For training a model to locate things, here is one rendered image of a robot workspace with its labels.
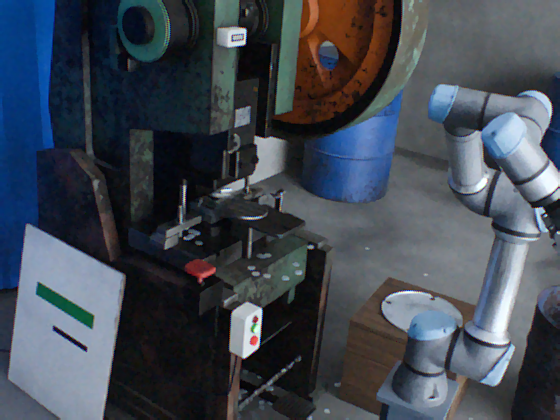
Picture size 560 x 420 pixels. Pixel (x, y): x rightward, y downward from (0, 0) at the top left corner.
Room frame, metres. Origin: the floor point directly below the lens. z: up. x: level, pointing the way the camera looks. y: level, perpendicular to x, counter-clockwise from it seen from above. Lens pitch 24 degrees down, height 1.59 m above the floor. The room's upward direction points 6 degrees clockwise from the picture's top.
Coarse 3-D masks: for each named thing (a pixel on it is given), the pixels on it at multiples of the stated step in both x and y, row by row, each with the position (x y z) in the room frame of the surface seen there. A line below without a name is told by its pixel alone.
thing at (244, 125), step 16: (240, 80) 1.83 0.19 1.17; (256, 80) 1.88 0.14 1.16; (240, 96) 1.82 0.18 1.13; (256, 96) 1.89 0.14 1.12; (240, 112) 1.83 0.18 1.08; (240, 128) 1.83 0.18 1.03; (192, 144) 1.83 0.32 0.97; (240, 144) 1.84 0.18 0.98; (192, 160) 1.83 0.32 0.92; (208, 160) 1.80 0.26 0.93; (224, 160) 1.78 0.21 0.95; (240, 160) 1.79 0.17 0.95; (256, 160) 1.84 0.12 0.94; (224, 176) 1.78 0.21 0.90
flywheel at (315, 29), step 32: (320, 0) 2.14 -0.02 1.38; (352, 0) 2.08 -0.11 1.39; (384, 0) 1.99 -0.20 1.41; (320, 32) 2.14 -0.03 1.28; (352, 32) 2.08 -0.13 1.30; (384, 32) 1.98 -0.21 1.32; (320, 64) 2.16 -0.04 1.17; (352, 64) 2.07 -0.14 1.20; (384, 64) 1.99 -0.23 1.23; (320, 96) 2.12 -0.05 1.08; (352, 96) 2.02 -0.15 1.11
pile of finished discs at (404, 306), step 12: (396, 300) 2.09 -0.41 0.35; (408, 300) 2.10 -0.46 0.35; (420, 300) 2.11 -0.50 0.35; (444, 300) 2.12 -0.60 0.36; (384, 312) 2.00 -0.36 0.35; (396, 312) 2.01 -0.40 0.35; (408, 312) 2.01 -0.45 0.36; (456, 312) 2.05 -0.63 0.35; (396, 324) 1.93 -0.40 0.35; (408, 324) 1.94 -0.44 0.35; (456, 324) 1.97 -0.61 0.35
